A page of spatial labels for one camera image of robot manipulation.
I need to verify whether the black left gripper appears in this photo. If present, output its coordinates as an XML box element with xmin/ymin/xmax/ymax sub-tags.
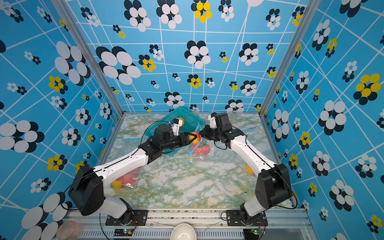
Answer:
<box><xmin>162</xmin><ymin>131</ymin><xmax>198</xmax><ymax>152</ymax></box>

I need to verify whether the yellow red peach top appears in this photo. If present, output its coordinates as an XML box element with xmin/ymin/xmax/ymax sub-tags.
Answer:
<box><xmin>178</xmin><ymin>117</ymin><xmax>185</xmax><ymax>126</ymax></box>

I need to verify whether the teal plastic mesh basket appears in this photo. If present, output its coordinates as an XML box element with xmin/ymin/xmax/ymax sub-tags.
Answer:
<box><xmin>146</xmin><ymin>107</ymin><xmax>206</xmax><ymax>142</ymax></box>

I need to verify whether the orange red peach leaf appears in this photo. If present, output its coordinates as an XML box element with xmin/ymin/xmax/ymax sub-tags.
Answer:
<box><xmin>190</xmin><ymin>132</ymin><xmax>201</xmax><ymax>144</ymax></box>

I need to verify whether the yellow round peach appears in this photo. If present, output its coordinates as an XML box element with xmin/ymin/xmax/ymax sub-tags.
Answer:
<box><xmin>246</xmin><ymin>165</ymin><xmax>255</xmax><ymax>175</ymax></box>

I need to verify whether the clear zip bag blue zipper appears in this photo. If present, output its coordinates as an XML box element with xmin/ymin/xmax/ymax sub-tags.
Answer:
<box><xmin>110</xmin><ymin>136</ymin><xmax>145</xmax><ymax>190</ymax></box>

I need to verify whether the yellow orange peach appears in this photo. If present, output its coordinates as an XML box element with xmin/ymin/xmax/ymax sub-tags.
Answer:
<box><xmin>111</xmin><ymin>179</ymin><xmax>123</xmax><ymax>189</ymax></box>

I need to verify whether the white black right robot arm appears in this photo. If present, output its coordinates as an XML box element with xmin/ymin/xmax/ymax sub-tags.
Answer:
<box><xmin>200</xmin><ymin>125</ymin><xmax>293</xmax><ymax>225</ymax></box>

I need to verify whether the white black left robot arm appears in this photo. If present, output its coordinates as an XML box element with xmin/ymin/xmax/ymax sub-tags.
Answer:
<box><xmin>68</xmin><ymin>124</ymin><xmax>198</xmax><ymax>224</ymax></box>

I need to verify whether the white bowl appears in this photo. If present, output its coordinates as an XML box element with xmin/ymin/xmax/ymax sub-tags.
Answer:
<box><xmin>170</xmin><ymin>223</ymin><xmax>197</xmax><ymax>240</ymax></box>

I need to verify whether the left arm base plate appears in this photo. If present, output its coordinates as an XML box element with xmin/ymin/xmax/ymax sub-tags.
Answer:
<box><xmin>105</xmin><ymin>210</ymin><xmax>149</xmax><ymax>227</ymax></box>

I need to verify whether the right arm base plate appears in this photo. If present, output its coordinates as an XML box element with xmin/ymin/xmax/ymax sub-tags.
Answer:
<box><xmin>225</xmin><ymin>210</ymin><xmax>268</xmax><ymax>227</ymax></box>

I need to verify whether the aluminium front rail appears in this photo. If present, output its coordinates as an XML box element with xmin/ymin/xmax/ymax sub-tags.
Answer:
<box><xmin>67</xmin><ymin>208</ymin><xmax>318</xmax><ymax>240</ymax></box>

